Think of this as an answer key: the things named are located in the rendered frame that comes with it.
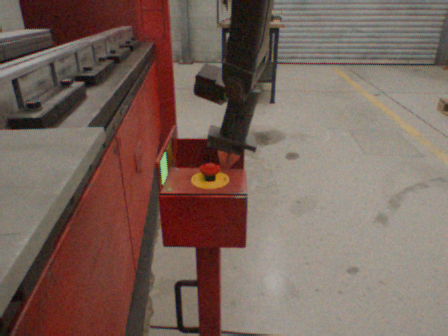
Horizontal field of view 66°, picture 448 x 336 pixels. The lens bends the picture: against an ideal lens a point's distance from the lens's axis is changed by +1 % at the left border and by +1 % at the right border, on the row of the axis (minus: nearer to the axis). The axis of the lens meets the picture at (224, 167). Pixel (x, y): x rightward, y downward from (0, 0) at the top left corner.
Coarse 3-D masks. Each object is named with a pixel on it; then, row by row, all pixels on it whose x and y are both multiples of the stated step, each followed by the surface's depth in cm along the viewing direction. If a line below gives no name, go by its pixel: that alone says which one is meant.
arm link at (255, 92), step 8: (256, 88) 66; (224, 96) 67; (248, 96) 64; (256, 96) 65; (232, 104) 66; (240, 104) 65; (248, 104) 65; (256, 104) 66; (240, 112) 66; (248, 112) 66
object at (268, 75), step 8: (224, 8) 443; (224, 16) 447; (272, 16) 401; (280, 16) 402; (224, 24) 382; (272, 24) 378; (280, 24) 377; (224, 32) 390; (272, 32) 386; (224, 40) 394; (272, 40) 543; (224, 48) 397; (224, 56) 401; (272, 64) 400; (264, 72) 456; (272, 72) 404; (264, 80) 409; (272, 80) 408; (272, 88) 412; (272, 96) 416
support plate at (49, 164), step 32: (96, 128) 24; (0, 160) 19; (32, 160) 19; (64, 160) 19; (0, 192) 16; (32, 192) 16; (64, 192) 16; (0, 224) 13; (32, 224) 13; (0, 256) 12; (32, 256) 13; (0, 288) 10
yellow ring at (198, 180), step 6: (198, 174) 66; (222, 174) 66; (192, 180) 64; (198, 180) 64; (204, 180) 64; (216, 180) 64; (222, 180) 64; (228, 180) 64; (198, 186) 62; (204, 186) 62; (210, 186) 62; (216, 186) 62; (222, 186) 62
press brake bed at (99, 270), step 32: (128, 96) 111; (128, 128) 108; (160, 128) 231; (96, 160) 70; (128, 160) 105; (96, 192) 69; (128, 192) 103; (64, 224) 54; (96, 224) 68; (128, 224) 101; (64, 256) 50; (96, 256) 67; (128, 256) 98; (32, 288) 42; (64, 288) 50; (96, 288) 66; (128, 288) 97; (0, 320) 34; (32, 320) 40; (64, 320) 49; (96, 320) 65; (128, 320) 124
